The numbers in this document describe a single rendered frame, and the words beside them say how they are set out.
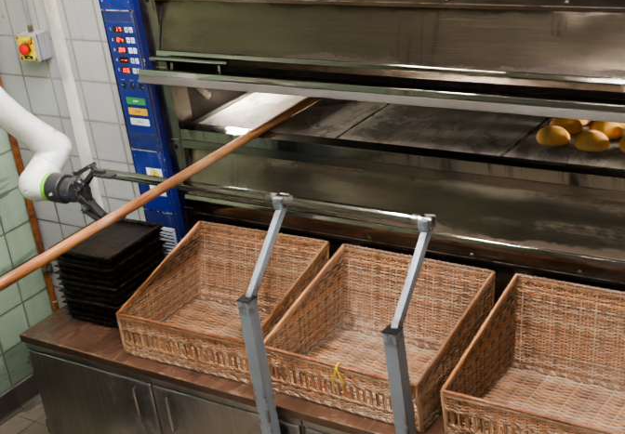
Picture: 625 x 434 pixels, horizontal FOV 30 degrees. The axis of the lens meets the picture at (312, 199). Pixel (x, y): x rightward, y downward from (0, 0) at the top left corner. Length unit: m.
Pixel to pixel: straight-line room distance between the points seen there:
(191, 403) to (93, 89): 1.22
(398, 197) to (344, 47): 0.49
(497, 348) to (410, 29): 0.94
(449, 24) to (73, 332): 1.72
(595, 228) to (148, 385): 1.51
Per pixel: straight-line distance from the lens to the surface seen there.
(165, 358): 3.81
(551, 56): 3.15
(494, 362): 3.40
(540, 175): 3.30
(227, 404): 3.64
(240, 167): 3.93
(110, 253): 3.99
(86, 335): 4.09
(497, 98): 3.10
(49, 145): 3.72
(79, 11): 4.18
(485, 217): 3.44
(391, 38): 3.38
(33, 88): 4.50
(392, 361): 3.04
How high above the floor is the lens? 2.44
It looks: 23 degrees down
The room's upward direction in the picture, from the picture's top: 9 degrees counter-clockwise
